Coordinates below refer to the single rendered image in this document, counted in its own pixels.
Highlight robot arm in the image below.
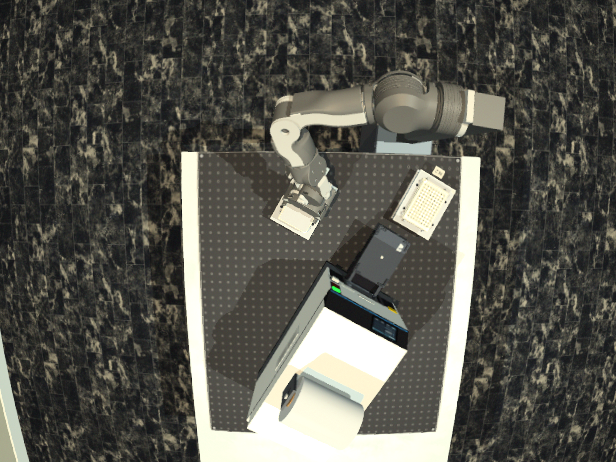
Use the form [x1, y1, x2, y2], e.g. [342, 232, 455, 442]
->
[270, 71, 475, 207]

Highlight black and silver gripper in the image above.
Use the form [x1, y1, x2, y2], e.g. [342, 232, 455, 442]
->
[282, 183, 336, 224]

